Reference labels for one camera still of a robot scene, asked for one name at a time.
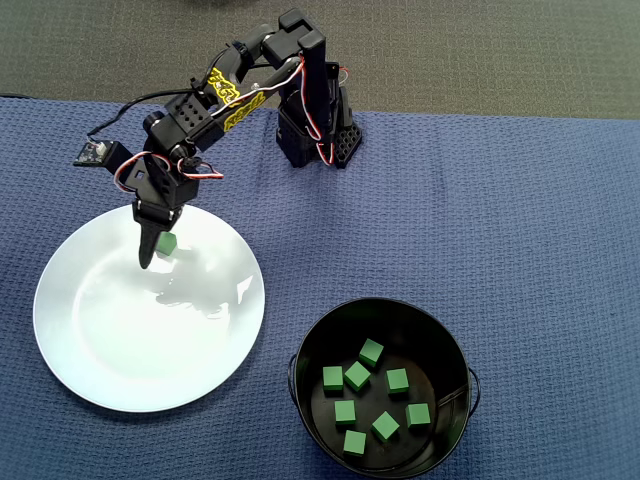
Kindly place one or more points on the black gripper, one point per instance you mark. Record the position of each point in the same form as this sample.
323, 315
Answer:
156, 214

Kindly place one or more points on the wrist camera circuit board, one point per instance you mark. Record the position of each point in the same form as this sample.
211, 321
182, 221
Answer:
90, 154

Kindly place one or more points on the green cube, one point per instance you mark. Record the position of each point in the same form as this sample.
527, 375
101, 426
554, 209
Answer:
357, 375
332, 377
345, 412
354, 443
385, 426
370, 352
417, 415
397, 381
167, 244

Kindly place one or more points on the white round plate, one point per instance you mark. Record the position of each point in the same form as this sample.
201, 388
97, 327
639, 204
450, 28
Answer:
125, 350

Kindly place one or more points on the blue woven cloth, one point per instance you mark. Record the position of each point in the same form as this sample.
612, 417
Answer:
450, 225

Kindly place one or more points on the black round bowl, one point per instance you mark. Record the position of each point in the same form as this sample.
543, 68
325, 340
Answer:
390, 320

